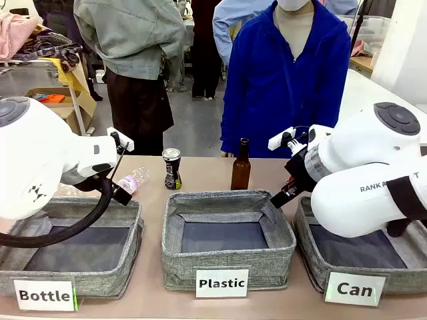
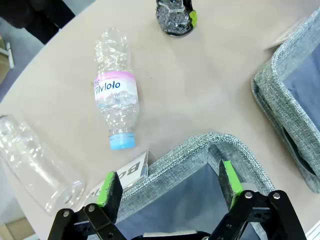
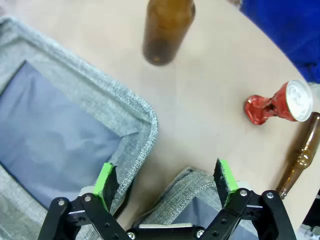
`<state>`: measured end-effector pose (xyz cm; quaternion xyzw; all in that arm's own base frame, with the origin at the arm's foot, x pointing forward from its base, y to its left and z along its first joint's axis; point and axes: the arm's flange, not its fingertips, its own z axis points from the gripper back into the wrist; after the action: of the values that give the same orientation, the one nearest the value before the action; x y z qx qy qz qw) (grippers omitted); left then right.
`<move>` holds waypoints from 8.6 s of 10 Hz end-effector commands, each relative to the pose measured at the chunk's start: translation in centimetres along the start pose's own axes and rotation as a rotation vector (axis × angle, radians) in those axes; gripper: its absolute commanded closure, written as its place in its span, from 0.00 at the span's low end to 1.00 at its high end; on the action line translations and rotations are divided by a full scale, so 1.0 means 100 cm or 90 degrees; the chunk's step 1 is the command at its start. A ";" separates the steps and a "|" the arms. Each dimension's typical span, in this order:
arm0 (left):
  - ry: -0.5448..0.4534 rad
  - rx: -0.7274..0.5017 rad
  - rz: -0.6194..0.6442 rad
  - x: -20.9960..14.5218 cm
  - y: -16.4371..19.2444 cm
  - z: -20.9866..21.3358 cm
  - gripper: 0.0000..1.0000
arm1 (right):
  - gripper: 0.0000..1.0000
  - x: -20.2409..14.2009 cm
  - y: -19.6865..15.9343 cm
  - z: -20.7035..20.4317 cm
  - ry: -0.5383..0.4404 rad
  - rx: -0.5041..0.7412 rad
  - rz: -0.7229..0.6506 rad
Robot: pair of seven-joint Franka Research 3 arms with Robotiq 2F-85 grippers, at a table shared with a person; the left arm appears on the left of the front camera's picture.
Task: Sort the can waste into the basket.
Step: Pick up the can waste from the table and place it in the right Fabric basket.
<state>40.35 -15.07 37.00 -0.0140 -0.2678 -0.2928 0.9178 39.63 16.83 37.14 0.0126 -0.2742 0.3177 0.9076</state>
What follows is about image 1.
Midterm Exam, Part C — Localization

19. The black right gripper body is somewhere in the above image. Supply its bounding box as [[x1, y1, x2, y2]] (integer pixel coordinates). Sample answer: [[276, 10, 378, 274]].
[[283, 145, 323, 198]]

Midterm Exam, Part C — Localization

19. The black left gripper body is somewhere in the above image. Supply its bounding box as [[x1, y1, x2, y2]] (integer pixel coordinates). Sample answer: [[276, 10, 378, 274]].
[[61, 173, 116, 194]]

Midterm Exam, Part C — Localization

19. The crushed bottle with pink label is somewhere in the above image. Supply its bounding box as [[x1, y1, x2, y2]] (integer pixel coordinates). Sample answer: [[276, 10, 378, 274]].
[[115, 165, 151, 196]]

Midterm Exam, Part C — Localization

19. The brown glass bottle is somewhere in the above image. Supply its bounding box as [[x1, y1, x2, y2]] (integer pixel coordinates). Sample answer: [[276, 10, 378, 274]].
[[230, 137, 252, 191]]

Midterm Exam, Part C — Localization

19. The crushed black drink can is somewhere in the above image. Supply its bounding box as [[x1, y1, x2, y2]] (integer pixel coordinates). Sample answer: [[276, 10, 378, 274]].
[[161, 147, 183, 191]]

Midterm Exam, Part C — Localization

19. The grey basket labelled Bottle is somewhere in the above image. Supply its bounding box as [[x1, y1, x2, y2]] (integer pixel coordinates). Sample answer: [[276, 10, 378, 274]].
[[0, 196, 145, 299]]

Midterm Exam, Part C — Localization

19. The grey basket labelled Plastic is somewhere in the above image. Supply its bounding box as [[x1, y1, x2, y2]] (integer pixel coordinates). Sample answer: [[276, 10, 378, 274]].
[[161, 189, 297, 291]]

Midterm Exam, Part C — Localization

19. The white Can sign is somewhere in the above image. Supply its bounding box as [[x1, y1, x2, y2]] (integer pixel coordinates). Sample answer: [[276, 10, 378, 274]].
[[324, 271, 387, 307]]

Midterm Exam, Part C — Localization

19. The grey basket labelled Can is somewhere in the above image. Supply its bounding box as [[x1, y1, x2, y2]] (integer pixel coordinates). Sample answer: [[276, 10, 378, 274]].
[[292, 195, 427, 296]]

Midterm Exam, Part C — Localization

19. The person in blue hoodie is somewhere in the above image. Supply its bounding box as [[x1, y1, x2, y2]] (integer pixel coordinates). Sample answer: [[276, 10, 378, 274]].
[[220, 0, 353, 159]]

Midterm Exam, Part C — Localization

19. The orange cloth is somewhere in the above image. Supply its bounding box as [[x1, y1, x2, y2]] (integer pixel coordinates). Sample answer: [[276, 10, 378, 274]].
[[37, 93, 66, 105]]

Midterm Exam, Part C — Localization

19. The yellow sheet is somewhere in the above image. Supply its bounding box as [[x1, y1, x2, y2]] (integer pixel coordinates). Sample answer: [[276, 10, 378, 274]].
[[39, 56, 98, 118]]

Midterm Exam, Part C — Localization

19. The white Plastic sign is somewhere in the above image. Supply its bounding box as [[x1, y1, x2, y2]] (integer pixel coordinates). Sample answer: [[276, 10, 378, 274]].
[[195, 269, 250, 299]]

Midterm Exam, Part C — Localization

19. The white Bottle sign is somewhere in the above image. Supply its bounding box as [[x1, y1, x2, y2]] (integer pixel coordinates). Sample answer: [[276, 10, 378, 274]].
[[13, 279, 78, 313]]

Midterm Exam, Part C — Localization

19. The wooden desk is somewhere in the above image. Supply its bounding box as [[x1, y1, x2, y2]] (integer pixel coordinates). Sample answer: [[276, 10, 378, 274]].
[[348, 55, 374, 75]]

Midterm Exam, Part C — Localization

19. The dark patterned cloth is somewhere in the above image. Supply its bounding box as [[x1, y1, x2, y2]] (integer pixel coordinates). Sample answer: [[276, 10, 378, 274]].
[[12, 28, 83, 73]]

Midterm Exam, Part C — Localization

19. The person in grey jacket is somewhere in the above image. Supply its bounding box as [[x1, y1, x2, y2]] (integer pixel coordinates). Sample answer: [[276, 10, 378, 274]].
[[73, 0, 187, 157]]

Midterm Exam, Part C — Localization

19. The person in dark clothes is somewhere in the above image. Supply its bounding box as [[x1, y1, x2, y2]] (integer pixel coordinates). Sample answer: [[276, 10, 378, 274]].
[[191, 0, 224, 101]]

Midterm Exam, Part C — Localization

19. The clear plastic storage box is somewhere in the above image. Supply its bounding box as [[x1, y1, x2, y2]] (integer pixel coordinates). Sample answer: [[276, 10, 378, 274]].
[[336, 14, 392, 56]]

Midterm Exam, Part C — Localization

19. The black pole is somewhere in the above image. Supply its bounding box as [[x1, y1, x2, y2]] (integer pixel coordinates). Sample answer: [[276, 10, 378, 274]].
[[350, 0, 374, 51]]

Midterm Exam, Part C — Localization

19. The pink checked cloth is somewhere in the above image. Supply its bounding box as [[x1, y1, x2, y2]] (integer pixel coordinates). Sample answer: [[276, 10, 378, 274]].
[[0, 12, 40, 61]]

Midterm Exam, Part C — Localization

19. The person in light blue shirt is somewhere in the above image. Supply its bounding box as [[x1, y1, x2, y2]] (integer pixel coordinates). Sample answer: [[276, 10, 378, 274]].
[[212, 0, 358, 67]]

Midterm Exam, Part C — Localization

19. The white face mask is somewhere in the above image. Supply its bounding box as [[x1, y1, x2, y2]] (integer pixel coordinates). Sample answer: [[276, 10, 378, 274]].
[[276, 0, 314, 12]]

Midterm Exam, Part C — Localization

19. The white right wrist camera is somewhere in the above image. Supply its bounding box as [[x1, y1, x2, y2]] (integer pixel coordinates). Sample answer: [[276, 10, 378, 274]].
[[268, 127, 308, 153]]

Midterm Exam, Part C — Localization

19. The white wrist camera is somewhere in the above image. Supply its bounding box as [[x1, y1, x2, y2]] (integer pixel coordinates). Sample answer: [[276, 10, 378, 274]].
[[268, 127, 308, 153], [106, 126, 135, 155]]

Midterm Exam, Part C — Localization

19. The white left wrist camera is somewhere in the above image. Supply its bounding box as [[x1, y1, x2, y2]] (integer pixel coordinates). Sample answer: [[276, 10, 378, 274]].
[[106, 126, 135, 155]]

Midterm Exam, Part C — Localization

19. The black strap on arm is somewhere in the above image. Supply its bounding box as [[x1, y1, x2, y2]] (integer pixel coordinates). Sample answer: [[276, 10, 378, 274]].
[[386, 175, 427, 238]]

